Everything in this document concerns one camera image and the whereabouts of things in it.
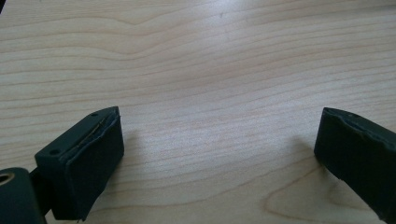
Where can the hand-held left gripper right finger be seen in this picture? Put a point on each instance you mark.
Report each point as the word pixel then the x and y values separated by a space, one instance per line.
pixel 358 155

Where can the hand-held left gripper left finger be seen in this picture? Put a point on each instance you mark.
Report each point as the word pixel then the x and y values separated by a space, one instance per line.
pixel 84 165

